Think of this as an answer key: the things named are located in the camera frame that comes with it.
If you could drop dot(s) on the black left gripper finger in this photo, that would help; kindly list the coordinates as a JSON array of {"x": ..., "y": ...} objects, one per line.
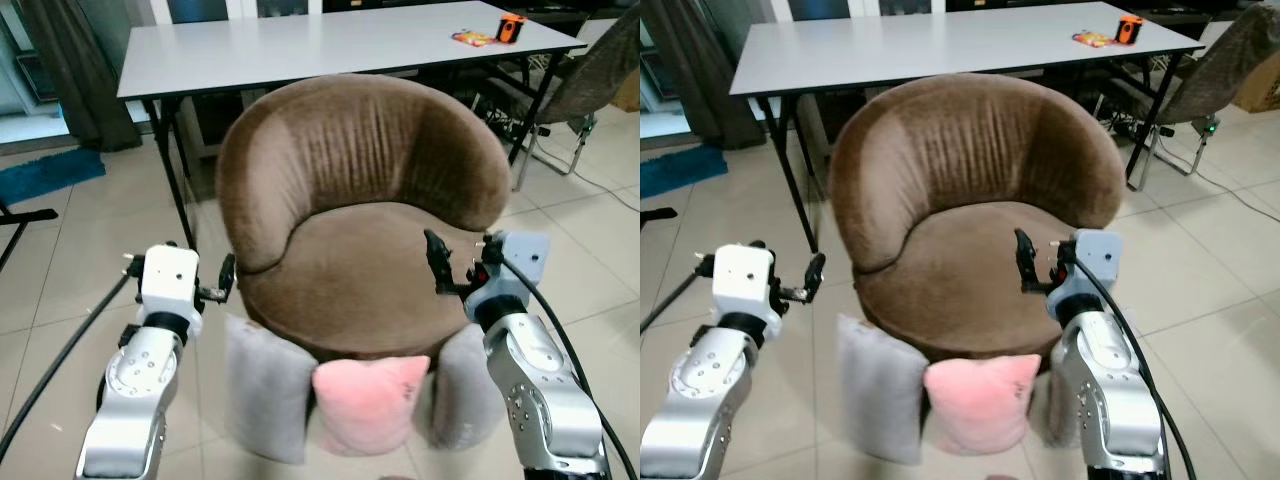
[
  {"x": 228, "y": 275},
  {"x": 132, "y": 265},
  {"x": 816, "y": 274},
  {"x": 705, "y": 266}
]

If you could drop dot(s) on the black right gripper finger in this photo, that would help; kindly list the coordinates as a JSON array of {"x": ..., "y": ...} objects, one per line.
[
  {"x": 1027, "y": 258},
  {"x": 438, "y": 262},
  {"x": 1058, "y": 248},
  {"x": 491, "y": 248}
]

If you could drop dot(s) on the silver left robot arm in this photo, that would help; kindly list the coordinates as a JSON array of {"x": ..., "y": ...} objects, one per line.
[
  {"x": 135, "y": 390},
  {"x": 705, "y": 395}
]

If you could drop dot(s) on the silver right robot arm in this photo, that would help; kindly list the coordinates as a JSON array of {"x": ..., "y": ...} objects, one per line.
[
  {"x": 545, "y": 400},
  {"x": 1115, "y": 390}
]

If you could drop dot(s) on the small grey pillow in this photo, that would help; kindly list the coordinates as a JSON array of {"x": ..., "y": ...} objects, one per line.
[{"x": 462, "y": 390}]

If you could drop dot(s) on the large grey pillow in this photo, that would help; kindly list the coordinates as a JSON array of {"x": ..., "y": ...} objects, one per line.
[
  {"x": 880, "y": 395},
  {"x": 268, "y": 390}
]

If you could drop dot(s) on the pink pillow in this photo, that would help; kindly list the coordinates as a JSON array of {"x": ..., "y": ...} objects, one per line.
[
  {"x": 980, "y": 405},
  {"x": 368, "y": 405}
]

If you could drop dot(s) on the brown velvet tub chair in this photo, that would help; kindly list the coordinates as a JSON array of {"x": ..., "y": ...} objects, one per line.
[
  {"x": 975, "y": 260},
  {"x": 360, "y": 260}
]

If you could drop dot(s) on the black stand leg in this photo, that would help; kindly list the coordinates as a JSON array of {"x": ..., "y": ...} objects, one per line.
[
  {"x": 658, "y": 213},
  {"x": 25, "y": 216}
]

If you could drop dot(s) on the blue rug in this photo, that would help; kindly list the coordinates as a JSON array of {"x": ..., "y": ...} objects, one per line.
[
  {"x": 680, "y": 170},
  {"x": 45, "y": 175}
]

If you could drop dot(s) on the cardboard box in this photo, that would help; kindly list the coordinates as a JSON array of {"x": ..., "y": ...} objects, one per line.
[
  {"x": 628, "y": 92},
  {"x": 1258, "y": 94}
]

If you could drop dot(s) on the dark grey curtain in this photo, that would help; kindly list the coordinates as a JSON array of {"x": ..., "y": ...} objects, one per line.
[
  {"x": 75, "y": 70},
  {"x": 705, "y": 70}
]

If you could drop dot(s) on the brown fabric folding chair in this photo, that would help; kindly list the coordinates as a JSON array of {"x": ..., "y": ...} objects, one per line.
[
  {"x": 1215, "y": 65},
  {"x": 590, "y": 70}
]

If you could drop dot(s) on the yellow red snack packet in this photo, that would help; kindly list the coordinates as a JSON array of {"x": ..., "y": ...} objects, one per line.
[
  {"x": 1092, "y": 40},
  {"x": 472, "y": 39}
]

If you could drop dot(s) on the orange and black device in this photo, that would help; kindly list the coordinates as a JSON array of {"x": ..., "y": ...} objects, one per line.
[
  {"x": 512, "y": 30},
  {"x": 1130, "y": 31}
]

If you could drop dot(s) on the white table with black legs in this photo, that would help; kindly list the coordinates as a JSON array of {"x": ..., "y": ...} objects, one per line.
[
  {"x": 920, "y": 50},
  {"x": 300, "y": 50}
]

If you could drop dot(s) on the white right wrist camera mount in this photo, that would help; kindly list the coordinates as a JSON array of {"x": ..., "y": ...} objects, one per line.
[
  {"x": 1098, "y": 258},
  {"x": 520, "y": 258}
]

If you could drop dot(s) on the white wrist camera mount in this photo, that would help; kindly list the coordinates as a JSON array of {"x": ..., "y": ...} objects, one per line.
[
  {"x": 168, "y": 280},
  {"x": 1098, "y": 258},
  {"x": 742, "y": 280},
  {"x": 520, "y": 258}
]

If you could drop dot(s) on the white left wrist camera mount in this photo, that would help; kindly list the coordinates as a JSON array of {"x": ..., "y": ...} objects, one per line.
[
  {"x": 742, "y": 280},
  {"x": 168, "y": 280}
]

